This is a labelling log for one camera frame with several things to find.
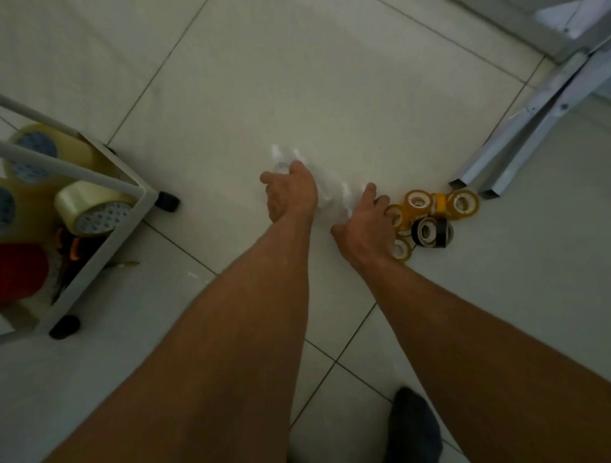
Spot pile of small tape rolls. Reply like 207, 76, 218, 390
384, 189, 481, 264

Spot grey metal partition frame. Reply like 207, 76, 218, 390
447, 0, 611, 200

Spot person's black shoe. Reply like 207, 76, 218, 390
383, 386, 445, 463

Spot black orange handled scissors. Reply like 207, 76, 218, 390
51, 226, 104, 299

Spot person's right forearm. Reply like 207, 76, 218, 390
353, 257, 611, 463

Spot beige plastic cart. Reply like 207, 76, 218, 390
0, 93, 181, 345

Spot person's left hand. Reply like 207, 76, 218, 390
260, 160, 320, 224

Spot red plastic bucket with lid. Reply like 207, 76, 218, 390
0, 243, 50, 306

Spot person's right hand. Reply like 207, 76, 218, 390
330, 183, 400, 270

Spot person's left forearm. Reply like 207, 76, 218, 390
45, 214, 317, 463

